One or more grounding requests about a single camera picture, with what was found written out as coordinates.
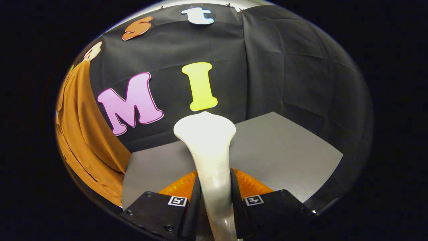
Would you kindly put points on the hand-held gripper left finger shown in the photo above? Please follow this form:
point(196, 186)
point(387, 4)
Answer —
point(193, 214)

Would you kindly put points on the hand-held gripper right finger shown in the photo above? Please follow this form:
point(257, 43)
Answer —
point(235, 207)

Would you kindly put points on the white garment steamer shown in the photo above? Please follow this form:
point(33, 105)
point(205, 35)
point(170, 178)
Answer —
point(207, 140)

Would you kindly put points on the orange button-up shirt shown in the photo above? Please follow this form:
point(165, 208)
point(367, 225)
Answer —
point(87, 134)

